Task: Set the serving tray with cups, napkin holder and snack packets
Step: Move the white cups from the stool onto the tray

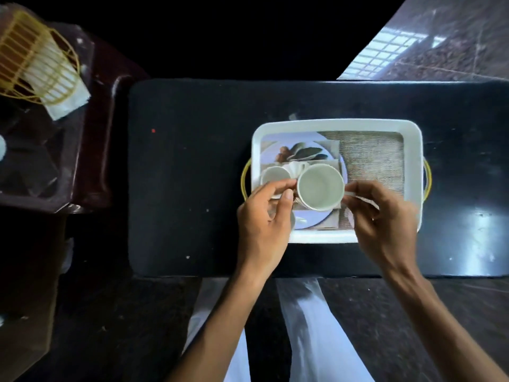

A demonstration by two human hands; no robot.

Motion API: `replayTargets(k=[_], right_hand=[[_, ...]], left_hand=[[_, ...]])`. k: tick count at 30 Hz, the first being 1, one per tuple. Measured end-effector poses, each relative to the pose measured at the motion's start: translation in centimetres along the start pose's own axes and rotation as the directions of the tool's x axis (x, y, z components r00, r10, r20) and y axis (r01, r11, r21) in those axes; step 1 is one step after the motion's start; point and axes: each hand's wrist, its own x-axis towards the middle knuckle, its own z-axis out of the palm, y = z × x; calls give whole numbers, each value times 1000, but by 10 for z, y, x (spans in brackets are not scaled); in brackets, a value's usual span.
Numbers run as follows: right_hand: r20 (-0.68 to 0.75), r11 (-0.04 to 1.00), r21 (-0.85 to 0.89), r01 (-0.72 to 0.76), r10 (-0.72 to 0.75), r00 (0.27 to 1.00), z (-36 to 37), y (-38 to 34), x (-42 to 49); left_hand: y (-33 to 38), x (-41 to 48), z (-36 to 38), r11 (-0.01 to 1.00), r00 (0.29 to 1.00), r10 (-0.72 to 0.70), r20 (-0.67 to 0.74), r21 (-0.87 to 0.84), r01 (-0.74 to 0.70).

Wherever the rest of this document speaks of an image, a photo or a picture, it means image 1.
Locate person's left hand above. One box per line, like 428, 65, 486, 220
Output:
236, 178, 298, 281

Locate person's right hand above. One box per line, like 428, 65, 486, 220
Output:
341, 179, 420, 275

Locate white printed tray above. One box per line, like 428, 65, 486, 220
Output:
240, 118, 433, 245

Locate white paper napkins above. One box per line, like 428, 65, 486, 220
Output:
22, 37, 91, 122

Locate gold wire napkin holder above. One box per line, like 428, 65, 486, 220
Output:
0, 10, 81, 106

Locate person's right forearm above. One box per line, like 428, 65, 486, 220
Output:
383, 262, 509, 382

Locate person's left forearm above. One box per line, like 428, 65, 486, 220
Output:
166, 266, 275, 382

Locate person's white garment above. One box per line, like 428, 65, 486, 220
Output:
182, 277, 376, 382

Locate brown plastic stool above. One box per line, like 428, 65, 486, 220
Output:
0, 3, 150, 214

